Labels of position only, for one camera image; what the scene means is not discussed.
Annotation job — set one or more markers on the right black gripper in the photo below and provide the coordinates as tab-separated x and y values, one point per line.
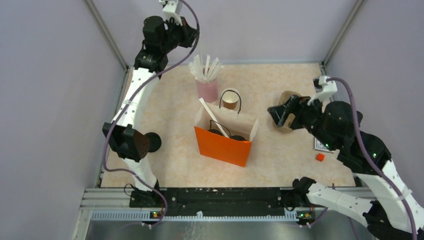
296	105

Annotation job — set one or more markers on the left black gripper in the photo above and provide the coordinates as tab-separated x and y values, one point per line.
189	33

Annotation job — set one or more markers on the black plastic cup lid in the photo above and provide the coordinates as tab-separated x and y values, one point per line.
237	137

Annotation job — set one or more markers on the orange paper bag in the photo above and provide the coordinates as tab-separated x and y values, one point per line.
234	122

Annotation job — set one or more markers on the white straw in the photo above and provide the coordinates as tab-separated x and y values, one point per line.
213	118

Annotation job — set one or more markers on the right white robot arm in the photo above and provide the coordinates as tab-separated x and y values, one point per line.
394	214

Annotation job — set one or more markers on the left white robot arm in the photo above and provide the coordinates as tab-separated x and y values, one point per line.
123	134

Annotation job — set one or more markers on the blue playing card deck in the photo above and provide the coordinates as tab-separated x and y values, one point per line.
318	146

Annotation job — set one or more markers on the bundle of white wrapped straws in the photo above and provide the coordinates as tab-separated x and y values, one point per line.
205	71

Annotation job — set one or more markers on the stack of brown paper cups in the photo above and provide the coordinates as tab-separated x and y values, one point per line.
230	98

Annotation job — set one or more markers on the small orange block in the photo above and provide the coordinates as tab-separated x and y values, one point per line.
320	157

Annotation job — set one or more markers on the pink cylindrical straw holder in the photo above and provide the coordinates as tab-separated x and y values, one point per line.
207	91

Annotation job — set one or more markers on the black plastic lid stack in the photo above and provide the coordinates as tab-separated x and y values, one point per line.
155	142

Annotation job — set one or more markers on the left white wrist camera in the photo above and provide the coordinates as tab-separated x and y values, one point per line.
171	10

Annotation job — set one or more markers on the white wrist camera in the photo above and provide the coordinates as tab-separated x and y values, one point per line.
171	10
324	88

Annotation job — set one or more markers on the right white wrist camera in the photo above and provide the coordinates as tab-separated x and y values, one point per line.
324	88

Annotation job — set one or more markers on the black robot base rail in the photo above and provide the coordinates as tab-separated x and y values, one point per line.
220	202

